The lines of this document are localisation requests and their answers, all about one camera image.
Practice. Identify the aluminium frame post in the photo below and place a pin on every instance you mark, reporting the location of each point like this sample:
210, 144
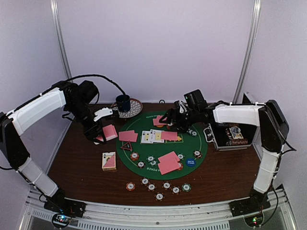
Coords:
255, 18
60, 39

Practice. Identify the aluminium poker chip case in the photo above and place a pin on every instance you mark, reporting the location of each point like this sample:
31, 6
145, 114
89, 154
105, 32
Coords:
230, 136

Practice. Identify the scattered brown chip two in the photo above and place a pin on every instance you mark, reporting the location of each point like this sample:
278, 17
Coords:
151, 187

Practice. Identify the round green poker mat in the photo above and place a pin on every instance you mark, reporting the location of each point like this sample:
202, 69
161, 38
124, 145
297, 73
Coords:
186, 146

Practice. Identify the face-down pink community card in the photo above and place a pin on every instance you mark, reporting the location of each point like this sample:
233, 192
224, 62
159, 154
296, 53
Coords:
169, 135

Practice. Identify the patterned ceramic saucer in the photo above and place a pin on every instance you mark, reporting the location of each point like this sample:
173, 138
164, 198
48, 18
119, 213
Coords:
135, 108

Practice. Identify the playing card box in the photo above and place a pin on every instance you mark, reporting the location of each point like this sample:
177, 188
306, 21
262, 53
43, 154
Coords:
108, 161

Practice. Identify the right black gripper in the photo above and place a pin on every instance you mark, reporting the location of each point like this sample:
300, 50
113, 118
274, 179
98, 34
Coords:
170, 113

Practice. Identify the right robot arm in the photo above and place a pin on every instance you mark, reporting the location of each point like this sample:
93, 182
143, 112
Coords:
267, 116

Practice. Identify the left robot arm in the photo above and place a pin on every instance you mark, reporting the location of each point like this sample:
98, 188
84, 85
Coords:
73, 98

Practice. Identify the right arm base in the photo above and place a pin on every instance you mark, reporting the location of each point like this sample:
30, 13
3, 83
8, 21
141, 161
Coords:
252, 211

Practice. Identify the scattered brown chip three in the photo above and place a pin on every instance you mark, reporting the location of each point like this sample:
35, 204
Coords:
159, 196

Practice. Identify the triangular black red dealer button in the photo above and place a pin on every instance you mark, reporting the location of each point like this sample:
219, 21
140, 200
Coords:
127, 146

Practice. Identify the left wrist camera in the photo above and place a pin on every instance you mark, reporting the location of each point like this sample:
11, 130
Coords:
102, 113

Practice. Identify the brown chip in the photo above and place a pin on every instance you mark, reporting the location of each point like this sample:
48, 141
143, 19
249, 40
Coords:
140, 164
197, 154

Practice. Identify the nine of spades card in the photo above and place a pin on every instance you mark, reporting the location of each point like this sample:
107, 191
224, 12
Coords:
152, 136

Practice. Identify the green chips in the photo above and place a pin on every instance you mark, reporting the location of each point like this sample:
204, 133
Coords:
192, 133
151, 160
181, 157

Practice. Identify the dark blue mug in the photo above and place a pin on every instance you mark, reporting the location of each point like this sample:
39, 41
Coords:
123, 103

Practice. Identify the red poker chip stack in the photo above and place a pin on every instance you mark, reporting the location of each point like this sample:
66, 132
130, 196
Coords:
130, 186

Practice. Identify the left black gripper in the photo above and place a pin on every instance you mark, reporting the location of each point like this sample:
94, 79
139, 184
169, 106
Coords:
91, 134

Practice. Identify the scattered brown chip one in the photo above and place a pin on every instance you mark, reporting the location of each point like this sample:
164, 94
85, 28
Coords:
145, 181

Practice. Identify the two of clubs card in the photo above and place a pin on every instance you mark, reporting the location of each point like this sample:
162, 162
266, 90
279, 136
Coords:
146, 137

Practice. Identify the left aluminium frame post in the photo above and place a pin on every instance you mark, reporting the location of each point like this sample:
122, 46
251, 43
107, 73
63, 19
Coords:
60, 39

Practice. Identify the front aluminium rail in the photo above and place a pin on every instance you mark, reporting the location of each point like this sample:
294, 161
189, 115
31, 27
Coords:
210, 216

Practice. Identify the right aluminium frame post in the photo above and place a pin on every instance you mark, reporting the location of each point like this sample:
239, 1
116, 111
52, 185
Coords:
255, 18

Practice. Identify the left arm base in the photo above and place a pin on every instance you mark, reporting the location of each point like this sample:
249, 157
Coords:
63, 215

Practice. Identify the blue small blind button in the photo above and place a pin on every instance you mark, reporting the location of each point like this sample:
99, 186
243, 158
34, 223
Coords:
190, 162

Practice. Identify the green poker chip stack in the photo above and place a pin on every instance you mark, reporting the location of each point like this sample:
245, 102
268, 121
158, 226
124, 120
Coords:
186, 187

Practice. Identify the pink playing card deck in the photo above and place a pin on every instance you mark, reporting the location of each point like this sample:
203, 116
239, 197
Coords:
110, 132

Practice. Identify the red chips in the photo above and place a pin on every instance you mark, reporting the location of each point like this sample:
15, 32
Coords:
134, 156
180, 166

